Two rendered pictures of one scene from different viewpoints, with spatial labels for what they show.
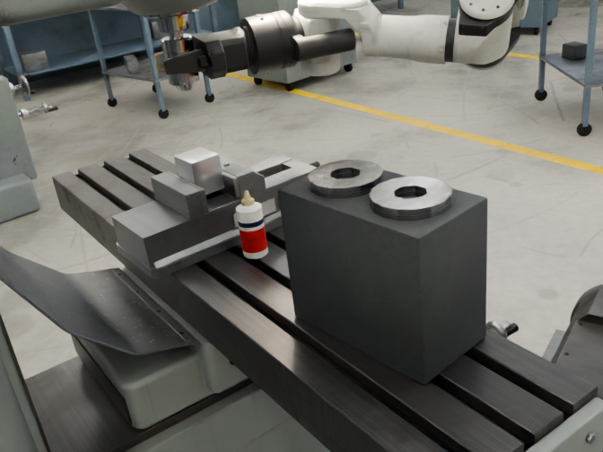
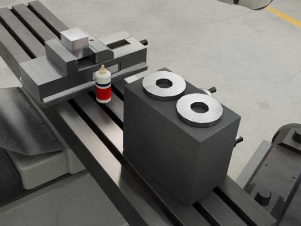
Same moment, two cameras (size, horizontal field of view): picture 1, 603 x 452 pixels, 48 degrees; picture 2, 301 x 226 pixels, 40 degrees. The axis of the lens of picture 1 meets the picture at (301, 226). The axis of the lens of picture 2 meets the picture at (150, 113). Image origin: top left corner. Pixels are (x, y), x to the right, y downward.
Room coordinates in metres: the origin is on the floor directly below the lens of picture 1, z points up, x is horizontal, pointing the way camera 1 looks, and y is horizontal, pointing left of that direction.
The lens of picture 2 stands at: (0.06, 0.02, 1.62)
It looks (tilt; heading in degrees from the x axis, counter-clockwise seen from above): 40 degrees down; 355
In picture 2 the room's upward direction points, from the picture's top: 4 degrees clockwise
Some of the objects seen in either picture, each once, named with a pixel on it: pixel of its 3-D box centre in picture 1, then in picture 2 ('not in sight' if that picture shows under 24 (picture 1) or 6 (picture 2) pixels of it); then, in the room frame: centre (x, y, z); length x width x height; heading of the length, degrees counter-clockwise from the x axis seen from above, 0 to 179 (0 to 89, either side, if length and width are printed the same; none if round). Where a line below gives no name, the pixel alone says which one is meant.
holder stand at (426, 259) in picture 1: (381, 257); (176, 132); (0.71, -0.09, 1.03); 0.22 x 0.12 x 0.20; 39
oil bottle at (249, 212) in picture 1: (250, 222); (103, 82); (0.95, 0.08, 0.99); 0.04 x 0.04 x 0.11
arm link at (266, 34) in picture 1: (238, 50); not in sight; (1.07, 0.07, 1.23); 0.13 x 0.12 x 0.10; 19
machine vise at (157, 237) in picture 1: (220, 198); (85, 59); (1.06, 0.13, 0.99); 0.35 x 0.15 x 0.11; 125
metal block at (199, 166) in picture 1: (199, 171); (75, 43); (1.04, 0.16, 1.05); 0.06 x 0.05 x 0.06; 35
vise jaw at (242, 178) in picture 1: (230, 174); (93, 45); (1.08, 0.11, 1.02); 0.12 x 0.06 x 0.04; 35
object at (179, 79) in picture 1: (180, 63); not in sight; (1.04, 0.15, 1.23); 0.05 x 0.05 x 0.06
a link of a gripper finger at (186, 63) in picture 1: (186, 64); not in sight; (1.01, 0.14, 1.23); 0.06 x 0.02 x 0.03; 109
